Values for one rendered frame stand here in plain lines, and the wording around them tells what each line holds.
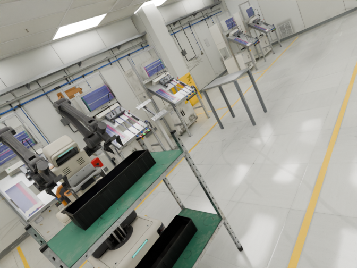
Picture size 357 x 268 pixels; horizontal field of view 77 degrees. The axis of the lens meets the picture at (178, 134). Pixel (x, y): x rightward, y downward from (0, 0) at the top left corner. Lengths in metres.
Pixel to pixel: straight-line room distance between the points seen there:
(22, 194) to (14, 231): 1.93
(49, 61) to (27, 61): 0.40
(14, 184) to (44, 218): 0.59
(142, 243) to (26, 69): 4.32
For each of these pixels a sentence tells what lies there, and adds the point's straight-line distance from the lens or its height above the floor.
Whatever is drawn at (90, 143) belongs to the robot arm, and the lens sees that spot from 1.86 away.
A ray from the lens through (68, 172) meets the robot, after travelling 1.92.
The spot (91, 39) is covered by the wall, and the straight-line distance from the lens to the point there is 6.27.
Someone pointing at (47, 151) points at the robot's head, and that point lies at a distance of 1.88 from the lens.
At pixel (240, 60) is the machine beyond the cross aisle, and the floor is 0.44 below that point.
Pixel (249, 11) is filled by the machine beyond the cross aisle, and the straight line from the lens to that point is 9.01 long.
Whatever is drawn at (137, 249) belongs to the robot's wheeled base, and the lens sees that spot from 2.21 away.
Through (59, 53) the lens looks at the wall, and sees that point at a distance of 5.85.
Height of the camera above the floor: 1.48
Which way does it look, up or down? 17 degrees down
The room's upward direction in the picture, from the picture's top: 30 degrees counter-clockwise
